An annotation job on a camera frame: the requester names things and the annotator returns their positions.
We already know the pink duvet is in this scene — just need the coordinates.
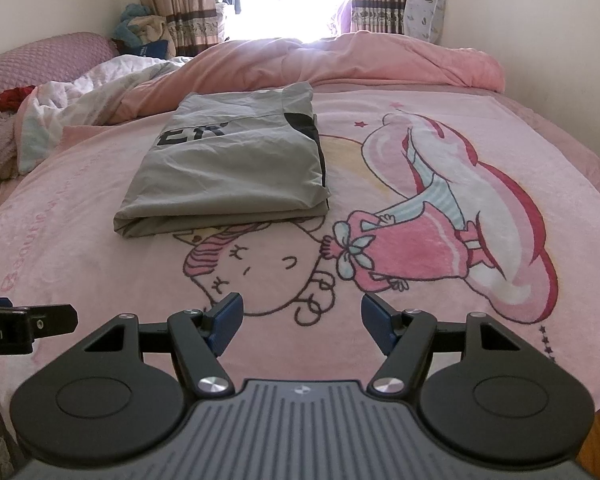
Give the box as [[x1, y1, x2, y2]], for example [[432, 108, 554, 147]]
[[112, 31, 506, 123]]

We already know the grey and black jacket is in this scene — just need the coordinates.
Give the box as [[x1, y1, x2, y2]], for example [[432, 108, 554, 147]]
[[112, 81, 332, 238]]

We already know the dark blue bag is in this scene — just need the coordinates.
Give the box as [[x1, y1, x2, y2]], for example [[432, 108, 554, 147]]
[[130, 41, 173, 59]]

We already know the mauve bed sheet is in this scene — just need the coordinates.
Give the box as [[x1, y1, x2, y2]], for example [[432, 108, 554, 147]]
[[310, 82, 600, 221]]

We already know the white quilt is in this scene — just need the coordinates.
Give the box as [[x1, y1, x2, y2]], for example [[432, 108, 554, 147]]
[[17, 55, 193, 173]]

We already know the pale knitted cloth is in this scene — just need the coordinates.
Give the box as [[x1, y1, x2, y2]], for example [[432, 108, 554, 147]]
[[0, 107, 31, 183]]

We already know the teal plush toy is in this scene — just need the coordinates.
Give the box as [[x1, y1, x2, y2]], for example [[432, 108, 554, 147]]
[[111, 3, 156, 41]]

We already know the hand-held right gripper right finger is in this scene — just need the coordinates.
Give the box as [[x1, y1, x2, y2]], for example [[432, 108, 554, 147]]
[[360, 292, 523, 401]]

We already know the pink padded headboard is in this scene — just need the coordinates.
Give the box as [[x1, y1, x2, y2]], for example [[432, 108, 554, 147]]
[[0, 32, 118, 103]]

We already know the red cloth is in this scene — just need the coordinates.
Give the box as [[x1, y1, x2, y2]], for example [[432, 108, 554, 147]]
[[0, 86, 41, 111]]

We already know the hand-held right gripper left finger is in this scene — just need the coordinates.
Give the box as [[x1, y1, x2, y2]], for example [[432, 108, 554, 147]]
[[82, 292, 245, 401]]

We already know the white patterned pillow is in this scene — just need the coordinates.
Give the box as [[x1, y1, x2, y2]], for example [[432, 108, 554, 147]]
[[404, 0, 447, 46]]

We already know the pink printed blanket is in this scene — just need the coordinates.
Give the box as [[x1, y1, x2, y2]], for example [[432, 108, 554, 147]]
[[0, 87, 600, 441]]

